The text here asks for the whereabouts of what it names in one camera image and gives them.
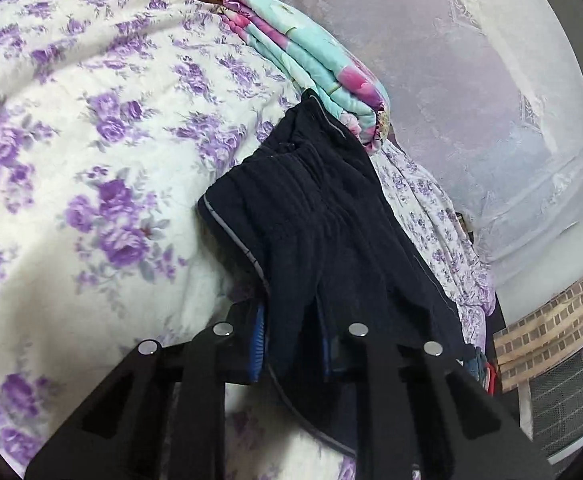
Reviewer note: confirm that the dark navy pants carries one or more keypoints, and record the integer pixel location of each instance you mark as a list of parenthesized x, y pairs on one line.
[(311, 220)]

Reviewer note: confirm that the purple floral bed sheet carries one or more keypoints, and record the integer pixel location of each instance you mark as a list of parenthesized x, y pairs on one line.
[(96, 160)]

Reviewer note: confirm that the white lace bed net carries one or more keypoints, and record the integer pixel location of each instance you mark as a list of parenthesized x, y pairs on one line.
[(446, 110)]

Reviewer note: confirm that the folded turquoise pink floral quilt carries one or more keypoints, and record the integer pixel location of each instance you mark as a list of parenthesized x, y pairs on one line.
[(291, 45)]

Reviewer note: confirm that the pile of clothes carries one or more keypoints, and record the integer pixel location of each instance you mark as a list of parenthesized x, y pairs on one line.
[(484, 370)]

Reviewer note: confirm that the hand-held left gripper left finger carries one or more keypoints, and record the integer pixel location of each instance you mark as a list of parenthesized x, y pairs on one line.
[(257, 342)]

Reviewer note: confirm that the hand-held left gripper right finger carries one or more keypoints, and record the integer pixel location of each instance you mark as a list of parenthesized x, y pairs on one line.
[(327, 352)]

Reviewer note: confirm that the brick pattern curtain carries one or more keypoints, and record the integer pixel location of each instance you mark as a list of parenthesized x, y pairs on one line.
[(556, 320)]

